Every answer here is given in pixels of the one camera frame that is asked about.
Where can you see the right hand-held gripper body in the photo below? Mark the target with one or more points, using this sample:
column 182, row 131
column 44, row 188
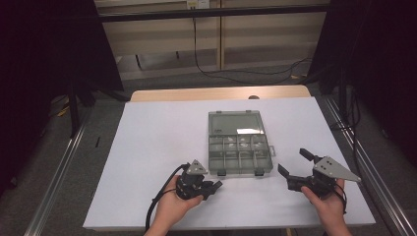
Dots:
column 323, row 178

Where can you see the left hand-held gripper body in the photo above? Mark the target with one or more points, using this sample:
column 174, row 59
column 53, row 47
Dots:
column 191, row 183

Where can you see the grey transparent compartment box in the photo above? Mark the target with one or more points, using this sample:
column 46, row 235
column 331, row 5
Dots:
column 236, row 123

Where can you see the person's right hand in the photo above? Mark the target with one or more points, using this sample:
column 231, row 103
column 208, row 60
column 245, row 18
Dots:
column 327, row 205

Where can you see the person's left hand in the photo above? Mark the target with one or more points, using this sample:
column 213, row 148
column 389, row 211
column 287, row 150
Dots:
column 173, row 206

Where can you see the white table sheet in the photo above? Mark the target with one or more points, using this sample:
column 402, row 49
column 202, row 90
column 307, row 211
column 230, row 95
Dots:
column 147, row 131

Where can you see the small black floor piece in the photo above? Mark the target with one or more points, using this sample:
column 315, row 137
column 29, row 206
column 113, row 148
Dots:
column 97, row 141

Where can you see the black curtain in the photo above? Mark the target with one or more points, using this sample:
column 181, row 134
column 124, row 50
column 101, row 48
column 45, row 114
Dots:
column 32, row 65
column 387, row 65

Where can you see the black stand pole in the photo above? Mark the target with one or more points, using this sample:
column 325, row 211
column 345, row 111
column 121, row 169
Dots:
column 73, row 114

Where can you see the black horizontal bar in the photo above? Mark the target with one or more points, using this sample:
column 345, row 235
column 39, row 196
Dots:
column 262, row 10

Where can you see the metal floor rail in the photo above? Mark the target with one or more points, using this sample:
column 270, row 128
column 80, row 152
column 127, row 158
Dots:
column 55, row 183
column 377, row 183

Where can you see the wooden post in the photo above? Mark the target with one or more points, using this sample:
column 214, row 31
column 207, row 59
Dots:
column 222, row 39

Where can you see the wall power socket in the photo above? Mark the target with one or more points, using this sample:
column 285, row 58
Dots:
column 193, row 4

